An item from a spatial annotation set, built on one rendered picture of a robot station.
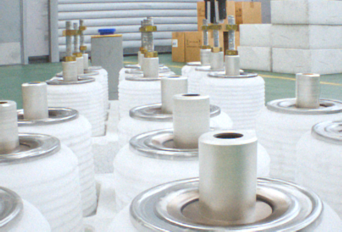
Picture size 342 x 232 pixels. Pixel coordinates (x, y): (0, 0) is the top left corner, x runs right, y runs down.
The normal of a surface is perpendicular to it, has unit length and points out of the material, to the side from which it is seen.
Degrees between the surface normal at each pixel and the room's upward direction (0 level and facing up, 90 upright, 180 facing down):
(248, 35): 90
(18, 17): 90
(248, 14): 90
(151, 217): 4
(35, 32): 90
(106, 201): 0
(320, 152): 57
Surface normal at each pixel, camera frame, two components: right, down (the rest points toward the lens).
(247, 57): -0.85, 0.10
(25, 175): 0.48, -0.44
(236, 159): 0.15, 0.15
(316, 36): 0.54, 0.11
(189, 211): -0.03, -0.99
